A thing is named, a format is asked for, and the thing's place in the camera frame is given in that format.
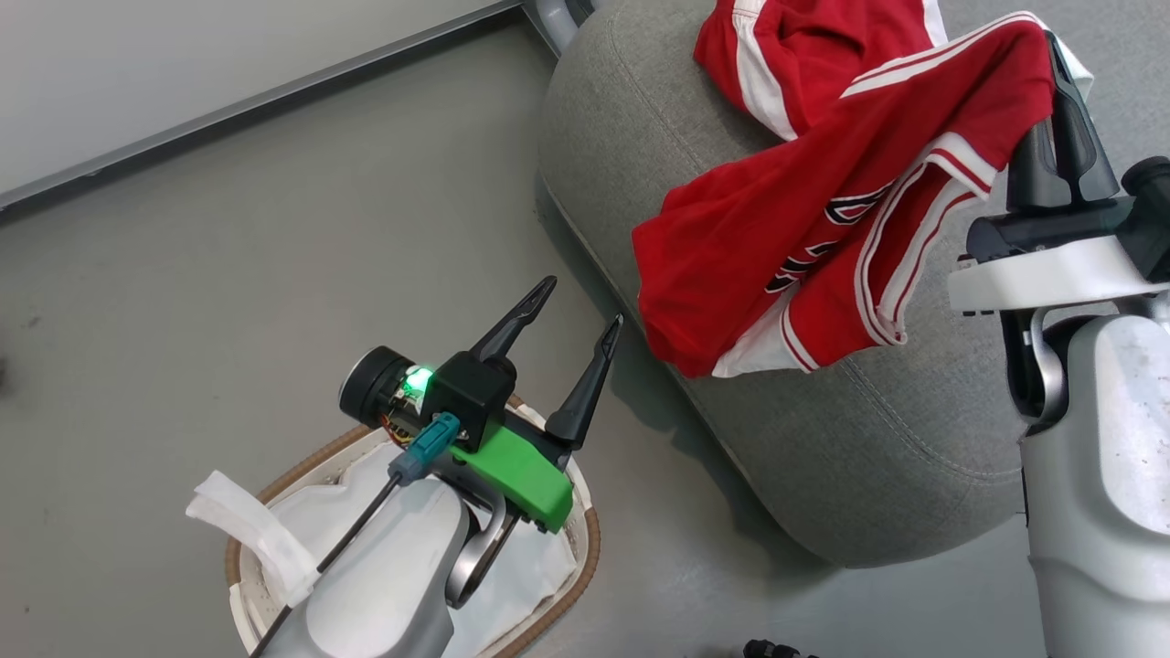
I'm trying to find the white laundry basket brown rim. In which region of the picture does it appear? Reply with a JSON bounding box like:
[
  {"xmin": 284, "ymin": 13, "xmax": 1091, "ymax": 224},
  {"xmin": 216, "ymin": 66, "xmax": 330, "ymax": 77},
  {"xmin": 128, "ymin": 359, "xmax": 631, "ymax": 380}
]
[{"xmin": 224, "ymin": 395, "xmax": 601, "ymax": 658}]

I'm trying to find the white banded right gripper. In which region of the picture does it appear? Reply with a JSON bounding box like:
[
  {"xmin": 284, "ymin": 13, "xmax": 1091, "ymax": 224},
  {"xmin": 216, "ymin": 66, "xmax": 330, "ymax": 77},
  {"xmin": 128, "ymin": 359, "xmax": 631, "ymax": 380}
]
[{"xmin": 948, "ymin": 33, "xmax": 1170, "ymax": 314}]

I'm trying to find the grey metal partition rail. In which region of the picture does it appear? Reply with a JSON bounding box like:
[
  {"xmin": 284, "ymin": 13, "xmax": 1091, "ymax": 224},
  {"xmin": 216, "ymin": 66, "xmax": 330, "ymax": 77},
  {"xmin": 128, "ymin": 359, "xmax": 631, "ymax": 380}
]
[{"xmin": 0, "ymin": 0, "xmax": 527, "ymax": 213}]

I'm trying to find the white wicker laundry basket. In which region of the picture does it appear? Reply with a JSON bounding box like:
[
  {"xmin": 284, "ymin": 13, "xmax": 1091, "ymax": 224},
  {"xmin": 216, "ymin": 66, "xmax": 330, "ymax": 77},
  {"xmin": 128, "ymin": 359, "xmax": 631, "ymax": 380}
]
[{"xmin": 186, "ymin": 430, "xmax": 581, "ymax": 658}]

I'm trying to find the red white trimmed jersey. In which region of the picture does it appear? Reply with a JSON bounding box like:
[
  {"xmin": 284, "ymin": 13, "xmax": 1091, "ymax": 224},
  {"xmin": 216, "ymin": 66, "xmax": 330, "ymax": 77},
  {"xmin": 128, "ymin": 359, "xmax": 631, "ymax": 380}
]
[{"xmin": 633, "ymin": 0, "xmax": 1095, "ymax": 380}]

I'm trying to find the black cable teal connector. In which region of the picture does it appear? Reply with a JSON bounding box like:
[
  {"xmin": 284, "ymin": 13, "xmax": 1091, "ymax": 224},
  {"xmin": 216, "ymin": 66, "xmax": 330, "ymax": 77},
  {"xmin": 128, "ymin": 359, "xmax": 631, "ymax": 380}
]
[{"xmin": 249, "ymin": 413, "xmax": 461, "ymax": 658}]

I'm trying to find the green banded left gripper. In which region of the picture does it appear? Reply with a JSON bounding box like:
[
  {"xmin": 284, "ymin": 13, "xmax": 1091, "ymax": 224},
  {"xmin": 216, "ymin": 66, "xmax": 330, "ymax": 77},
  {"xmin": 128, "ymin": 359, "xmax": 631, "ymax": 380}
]
[{"xmin": 338, "ymin": 276, "xmax": 624, "ymax": 535}]

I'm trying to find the grey metal partition post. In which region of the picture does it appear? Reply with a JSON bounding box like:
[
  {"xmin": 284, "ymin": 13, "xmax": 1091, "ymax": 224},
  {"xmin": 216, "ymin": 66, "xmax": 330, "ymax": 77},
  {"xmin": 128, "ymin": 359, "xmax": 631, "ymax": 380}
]
[{"xmin": 523, "ymin": 0, "xmax": 595, "ymax": 56}]

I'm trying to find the grey upholstered ottoman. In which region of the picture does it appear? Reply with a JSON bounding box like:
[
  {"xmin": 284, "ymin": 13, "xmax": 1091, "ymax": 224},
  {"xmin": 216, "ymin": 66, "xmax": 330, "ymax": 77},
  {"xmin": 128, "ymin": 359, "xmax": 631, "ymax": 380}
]
[{"xmin": 537, "ymin": 0, "xmax": 1170, "ymax": 568}]

